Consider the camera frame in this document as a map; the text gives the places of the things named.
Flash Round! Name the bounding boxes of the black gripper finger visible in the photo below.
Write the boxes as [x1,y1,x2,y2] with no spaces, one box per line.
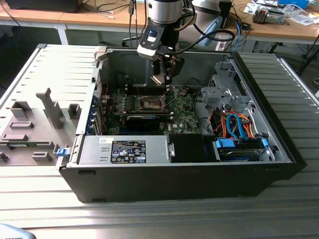
[152,58,163,75]
[163,49,185,87]

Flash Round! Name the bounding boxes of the silver CPU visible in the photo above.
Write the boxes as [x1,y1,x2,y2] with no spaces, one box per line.
[150,74,164,86]

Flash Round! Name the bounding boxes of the CPU socket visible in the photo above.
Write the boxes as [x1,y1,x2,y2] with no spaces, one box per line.
[137,95,167,113]

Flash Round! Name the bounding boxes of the silver CPU cooler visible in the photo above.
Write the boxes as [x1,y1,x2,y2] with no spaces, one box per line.
[252,6,286,25]

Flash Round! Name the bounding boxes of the green motherboard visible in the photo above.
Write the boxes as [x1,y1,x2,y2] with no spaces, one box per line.
[99,86,203,136]

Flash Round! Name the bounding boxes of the graphics card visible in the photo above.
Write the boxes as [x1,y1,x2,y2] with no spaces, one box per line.
[125,114,161,131]

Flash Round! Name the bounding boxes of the silver drive cage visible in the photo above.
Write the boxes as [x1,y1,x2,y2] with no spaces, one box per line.
[200,61,257,115]

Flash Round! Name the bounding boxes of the silver power supply unit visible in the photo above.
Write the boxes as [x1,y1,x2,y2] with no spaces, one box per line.
[76,135,173,165]

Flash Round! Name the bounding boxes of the wooden desk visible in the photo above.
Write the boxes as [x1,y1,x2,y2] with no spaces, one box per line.
[0,0,155,46]
[214,0,319,40]

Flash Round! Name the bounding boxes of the hard disk in blue carrier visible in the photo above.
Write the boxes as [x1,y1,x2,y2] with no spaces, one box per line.
[212,138,271,163]

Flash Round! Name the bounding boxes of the grey parts rack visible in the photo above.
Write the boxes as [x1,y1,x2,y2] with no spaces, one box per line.
[0,87,83,167]

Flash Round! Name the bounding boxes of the black PC case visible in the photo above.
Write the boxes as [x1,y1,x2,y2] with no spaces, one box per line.
[56,46,307,204]

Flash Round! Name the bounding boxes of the blue box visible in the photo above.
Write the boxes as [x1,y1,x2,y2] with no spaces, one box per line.
[278,0,310,7]

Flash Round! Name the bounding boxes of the black equipment box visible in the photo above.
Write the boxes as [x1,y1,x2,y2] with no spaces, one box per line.
[4,0,82,13]

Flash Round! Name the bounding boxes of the clear plastic bag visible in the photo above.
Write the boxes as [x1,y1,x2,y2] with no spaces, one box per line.
[286,8,315,26]

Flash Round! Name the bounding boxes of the grey rounded object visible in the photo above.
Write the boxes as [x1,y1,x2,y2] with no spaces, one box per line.
[0,223,34,239]

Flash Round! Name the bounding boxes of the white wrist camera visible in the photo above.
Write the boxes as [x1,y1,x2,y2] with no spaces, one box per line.
[136,29,163,60]

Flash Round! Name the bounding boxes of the black camera cable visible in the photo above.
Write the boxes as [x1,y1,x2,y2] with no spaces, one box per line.
[171,29,237,55]

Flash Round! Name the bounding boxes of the wire locking lever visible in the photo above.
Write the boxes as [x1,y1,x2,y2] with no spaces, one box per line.
[165,95,178,108]
[133,78,141,98]

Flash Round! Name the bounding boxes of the orange wire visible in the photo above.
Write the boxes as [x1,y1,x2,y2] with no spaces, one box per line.
[238,114,256,139]
[211,113,226,134]

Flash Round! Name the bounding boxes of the blue wire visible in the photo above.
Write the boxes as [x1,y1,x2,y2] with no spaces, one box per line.
[225,113,237,141]
[233,113,247,142]

